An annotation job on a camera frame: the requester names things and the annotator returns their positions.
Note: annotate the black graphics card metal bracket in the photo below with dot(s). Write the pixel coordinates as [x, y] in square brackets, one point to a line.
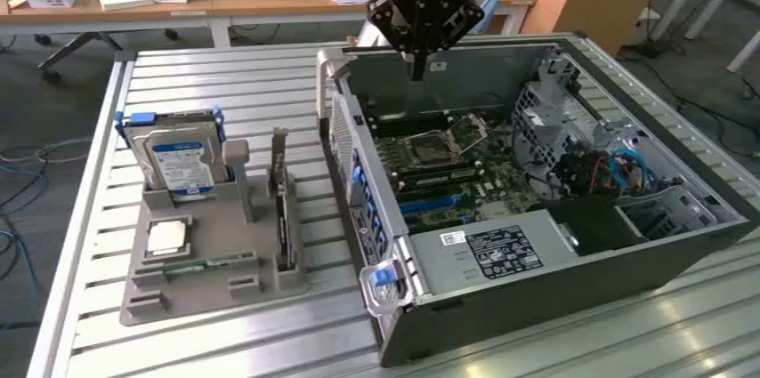
[283, 218]

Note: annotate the metal CPU socket cover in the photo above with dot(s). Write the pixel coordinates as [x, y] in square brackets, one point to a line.
[452, 138]

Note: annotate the CPU socket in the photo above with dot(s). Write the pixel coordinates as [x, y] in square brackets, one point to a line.
[428, 149]

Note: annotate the perforated metal drive cage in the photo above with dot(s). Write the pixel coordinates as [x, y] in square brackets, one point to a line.
[534, 142]

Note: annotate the installed green RAM stick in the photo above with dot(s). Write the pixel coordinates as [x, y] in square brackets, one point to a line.
[442, 175]

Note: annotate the green motherboard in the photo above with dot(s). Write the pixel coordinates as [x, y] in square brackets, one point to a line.
[498, 182]

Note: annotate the blue expansion slot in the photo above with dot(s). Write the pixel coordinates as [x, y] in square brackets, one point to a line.
[432, 203]

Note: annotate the hard disk in blue caddy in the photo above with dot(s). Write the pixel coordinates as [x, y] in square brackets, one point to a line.
[177, 160]

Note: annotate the black desk base castors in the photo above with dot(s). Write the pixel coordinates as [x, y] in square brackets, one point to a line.
[66, 51]

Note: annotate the grey power supply unit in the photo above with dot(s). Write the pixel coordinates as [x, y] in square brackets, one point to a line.
[451, 262]

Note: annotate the metal disk bay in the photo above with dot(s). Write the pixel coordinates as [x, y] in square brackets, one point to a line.
[670, 209]

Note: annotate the grey printed parts rack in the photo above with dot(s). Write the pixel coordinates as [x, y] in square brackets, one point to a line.
[231, 235]

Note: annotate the blue case latch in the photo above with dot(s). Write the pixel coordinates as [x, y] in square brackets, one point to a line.
[379, 279]

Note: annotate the silver CPU chip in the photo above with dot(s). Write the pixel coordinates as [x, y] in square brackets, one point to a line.
[165, 238]

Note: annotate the dark grey open PC case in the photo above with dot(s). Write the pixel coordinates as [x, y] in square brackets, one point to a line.
[534, 307]

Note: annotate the white table frame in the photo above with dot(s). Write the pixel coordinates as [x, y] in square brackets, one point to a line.
[677, 2]

